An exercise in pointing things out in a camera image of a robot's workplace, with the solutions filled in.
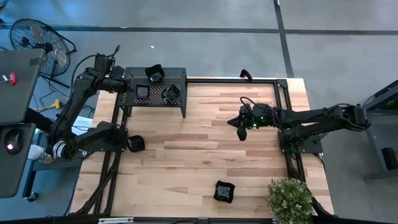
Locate black floor fan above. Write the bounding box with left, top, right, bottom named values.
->
left=8, top=17, right=77, bottom=90

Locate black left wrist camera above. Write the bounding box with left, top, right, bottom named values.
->
left=110, top=65, right=125, bottom=80

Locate black dome device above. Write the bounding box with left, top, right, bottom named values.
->
left=4, top=128, right=23, bottom=156

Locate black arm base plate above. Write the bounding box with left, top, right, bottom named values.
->
left=277, top=129, right=324, bottom=155

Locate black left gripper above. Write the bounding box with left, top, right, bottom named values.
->
left=108, top=77, right=137, bottom=94

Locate green artificial plant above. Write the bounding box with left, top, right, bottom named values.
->
left=265, top=177, right=314, bottom=224

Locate black perforated metal shelf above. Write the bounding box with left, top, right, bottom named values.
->
left=116, top=67, right=188, bottom=118

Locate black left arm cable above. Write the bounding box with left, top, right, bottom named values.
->
left=70, top=45, right=122, bottom=94

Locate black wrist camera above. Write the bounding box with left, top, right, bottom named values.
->
left=238, top=105, right=253, bottom=121
left=110, top=65, right=125, bottom=80

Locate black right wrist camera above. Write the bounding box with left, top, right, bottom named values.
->
left=238, top=105, right=253, bottom=121

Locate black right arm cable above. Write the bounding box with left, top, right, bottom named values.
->
left=239, top=96, right=282, bottom=131

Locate yellow power plug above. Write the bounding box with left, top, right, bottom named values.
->
left=45, top=98, right=63, bottom=111

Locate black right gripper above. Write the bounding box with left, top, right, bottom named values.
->
left=227, top=104, right=277, bottom=141

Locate black aluminium table frame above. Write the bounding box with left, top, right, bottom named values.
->
left=70, top=77, right=335, bottom=218

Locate black looped cable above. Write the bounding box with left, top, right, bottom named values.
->
left=239, top=68, right=254, bottom=82

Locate dark grey equipment stand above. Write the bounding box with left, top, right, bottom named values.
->
left=361, top=79, right=398, bottom=182

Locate white bottle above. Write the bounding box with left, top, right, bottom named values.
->
left=27, top=144, right=56, bottom=165

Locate grey cart shelf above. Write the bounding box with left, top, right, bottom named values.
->
left=0, top=123, right=37, bottom=199

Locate black round part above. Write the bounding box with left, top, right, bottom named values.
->
left=161, top=83, right=182, bottom=105

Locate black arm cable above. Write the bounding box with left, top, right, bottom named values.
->
left=70, top=45, right=122, bottom=94
left=239, top=96, right=282, bottom=131

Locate white paper sheet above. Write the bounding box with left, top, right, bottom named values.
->
left=71, top=115, right=94, bottom=136

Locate silver metal bracket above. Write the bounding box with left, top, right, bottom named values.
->
left=98, top=217, right=134, bottom=224

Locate black box device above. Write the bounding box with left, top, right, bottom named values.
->
left=381, top=147, right=398, bottom=171

